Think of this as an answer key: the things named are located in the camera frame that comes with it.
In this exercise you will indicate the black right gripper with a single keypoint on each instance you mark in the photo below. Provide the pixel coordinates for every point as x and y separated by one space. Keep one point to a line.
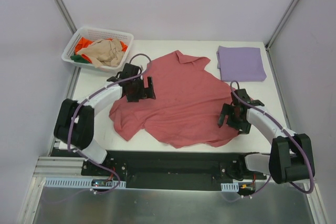
232 120

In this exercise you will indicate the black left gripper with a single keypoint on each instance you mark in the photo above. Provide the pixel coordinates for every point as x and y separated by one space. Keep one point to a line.
142 92

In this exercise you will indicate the red polo shirt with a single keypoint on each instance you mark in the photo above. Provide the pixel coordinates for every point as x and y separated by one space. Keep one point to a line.
186 109

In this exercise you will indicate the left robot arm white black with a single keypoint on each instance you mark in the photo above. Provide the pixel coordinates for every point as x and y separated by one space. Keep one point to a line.
75 121

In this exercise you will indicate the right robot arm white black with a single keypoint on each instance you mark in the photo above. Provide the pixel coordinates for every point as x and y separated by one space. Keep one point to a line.
290 158

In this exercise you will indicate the beige crumpled shirt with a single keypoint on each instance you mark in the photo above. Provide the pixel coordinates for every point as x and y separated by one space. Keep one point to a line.
105 53

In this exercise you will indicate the folded purple t shirt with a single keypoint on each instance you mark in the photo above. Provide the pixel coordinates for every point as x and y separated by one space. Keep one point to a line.
242 64

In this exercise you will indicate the white plastic laundry basket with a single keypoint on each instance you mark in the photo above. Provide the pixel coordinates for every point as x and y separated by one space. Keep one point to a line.
107 49

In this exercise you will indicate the green shirt in basket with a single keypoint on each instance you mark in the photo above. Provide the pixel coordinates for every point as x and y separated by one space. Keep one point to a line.
80 59

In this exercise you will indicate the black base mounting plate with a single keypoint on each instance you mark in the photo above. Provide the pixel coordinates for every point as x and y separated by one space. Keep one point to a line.
179 170

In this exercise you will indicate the orange shirt in basket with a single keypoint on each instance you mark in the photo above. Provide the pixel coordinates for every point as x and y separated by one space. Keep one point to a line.
85 44

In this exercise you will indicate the white slotted cable duct right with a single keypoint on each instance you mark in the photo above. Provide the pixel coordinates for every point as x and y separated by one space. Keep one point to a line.
230 187

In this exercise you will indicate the white slotted cable duct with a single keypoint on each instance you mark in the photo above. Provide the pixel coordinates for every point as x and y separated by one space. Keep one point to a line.
230 187
83 183

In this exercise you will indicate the aluminium frame post right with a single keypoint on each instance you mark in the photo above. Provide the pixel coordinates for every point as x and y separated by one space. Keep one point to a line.
285 17

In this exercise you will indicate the aluminium frame post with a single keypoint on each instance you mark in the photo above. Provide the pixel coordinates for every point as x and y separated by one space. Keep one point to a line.
66 15
285 17

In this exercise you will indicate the white slotted cable duct left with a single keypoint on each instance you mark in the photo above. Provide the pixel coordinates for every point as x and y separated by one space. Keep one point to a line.
83 183

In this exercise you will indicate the aluminium frame post left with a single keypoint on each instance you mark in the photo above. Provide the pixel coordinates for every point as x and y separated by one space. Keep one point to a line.
66 15

